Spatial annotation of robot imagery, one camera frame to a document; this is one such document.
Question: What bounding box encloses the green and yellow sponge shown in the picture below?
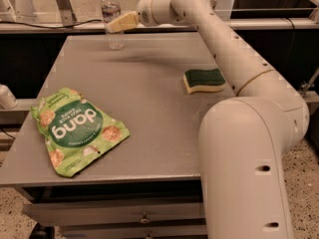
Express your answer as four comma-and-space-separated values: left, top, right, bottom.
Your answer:
183, 69, 226, 94

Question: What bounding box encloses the grey drawer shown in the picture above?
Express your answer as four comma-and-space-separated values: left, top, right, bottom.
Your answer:
23, 197, 205, 226
62, 225, 207, 239

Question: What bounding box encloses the metal rail frame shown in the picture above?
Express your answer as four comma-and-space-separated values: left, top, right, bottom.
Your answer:
0, 0, 319, 30

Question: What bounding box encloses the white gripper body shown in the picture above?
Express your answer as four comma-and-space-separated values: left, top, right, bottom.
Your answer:
137, 0, 176, 27

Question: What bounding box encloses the upper grey drawer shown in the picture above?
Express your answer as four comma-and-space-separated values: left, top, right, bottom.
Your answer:
23, 197, 205, 226

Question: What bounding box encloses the clear plastic water bottle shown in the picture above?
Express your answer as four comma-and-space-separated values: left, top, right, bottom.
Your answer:
101, 0, 125, 51

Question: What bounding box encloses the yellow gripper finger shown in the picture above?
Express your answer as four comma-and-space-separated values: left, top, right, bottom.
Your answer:
106, 12, 139, 33

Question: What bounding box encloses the grey cabinet with drawers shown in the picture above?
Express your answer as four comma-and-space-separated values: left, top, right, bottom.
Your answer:
0, 33, 231, 239

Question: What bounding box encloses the lower grey drawer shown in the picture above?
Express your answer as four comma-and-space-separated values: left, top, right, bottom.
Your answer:
62, 225, 207, 239

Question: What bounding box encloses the green dang chips bag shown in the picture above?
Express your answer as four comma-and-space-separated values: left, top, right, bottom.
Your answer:
31, 88, 130, 177

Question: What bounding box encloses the white cylinder at left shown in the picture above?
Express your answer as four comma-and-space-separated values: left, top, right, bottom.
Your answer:
0, 85, 18, 110

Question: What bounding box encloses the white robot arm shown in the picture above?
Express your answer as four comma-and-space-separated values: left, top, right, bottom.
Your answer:
107, 0, 310, 239

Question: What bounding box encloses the black cable on rail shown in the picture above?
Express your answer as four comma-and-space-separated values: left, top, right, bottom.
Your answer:
0, 19, 104, 30

